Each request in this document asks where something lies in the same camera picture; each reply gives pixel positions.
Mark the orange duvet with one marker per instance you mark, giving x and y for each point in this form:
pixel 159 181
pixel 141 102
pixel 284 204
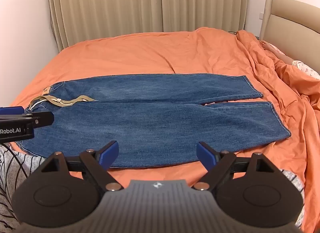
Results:
pixel 287 92

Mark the orange bed sheet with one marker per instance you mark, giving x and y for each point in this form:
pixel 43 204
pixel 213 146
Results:
pixel 137 55

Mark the floral white cloth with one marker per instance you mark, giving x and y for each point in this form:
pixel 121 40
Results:
pixel 308 70

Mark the beige curtain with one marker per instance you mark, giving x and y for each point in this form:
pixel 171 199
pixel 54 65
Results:
pixel 150 2

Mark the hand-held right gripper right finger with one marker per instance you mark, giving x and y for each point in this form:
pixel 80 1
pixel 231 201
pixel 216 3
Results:
pixel 206 154

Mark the khaki belt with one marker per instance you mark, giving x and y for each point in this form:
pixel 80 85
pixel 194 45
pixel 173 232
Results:
pixel 65 102

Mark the grey striped clothing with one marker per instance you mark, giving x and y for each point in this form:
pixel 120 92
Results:
pixel 12 198

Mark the white wall socket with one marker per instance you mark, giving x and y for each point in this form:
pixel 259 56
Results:
pixel 261 16

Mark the blue denim pants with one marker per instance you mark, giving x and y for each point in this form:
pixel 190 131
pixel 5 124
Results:
pixel 150 122

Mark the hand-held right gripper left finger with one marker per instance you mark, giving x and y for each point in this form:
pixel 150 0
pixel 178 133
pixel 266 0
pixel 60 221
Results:
pixel 110 152

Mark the another person's forearm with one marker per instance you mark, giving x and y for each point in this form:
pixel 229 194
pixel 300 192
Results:
pixel 281 55

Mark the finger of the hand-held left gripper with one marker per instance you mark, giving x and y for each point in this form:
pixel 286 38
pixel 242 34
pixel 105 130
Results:
pixel 42 118

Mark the beige padded headboard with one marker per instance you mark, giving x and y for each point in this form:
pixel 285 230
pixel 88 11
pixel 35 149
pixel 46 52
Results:
pixel 282 22

